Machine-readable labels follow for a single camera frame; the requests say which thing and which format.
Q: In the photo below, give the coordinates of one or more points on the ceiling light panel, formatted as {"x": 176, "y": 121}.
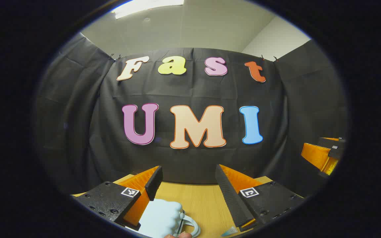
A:
{"x": 147, "y": 6}

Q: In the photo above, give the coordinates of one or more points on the white tube with blue cap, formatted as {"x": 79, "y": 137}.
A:
{"x": 230, "y": 232}

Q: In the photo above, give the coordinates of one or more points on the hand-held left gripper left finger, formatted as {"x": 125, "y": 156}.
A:
{"x": 154, "y": 185}

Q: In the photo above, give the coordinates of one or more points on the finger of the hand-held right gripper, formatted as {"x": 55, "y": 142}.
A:
{"x": 327, "y": 143}

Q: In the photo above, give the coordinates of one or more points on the black backdrop cloth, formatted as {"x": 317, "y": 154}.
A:
{"x": 184, "y": 162}

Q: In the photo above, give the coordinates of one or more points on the light blue suitcase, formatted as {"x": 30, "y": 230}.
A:
{"x": 160, "y": 218}

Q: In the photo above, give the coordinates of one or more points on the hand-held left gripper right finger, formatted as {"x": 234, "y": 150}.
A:
{"x": 228, "y": 198}

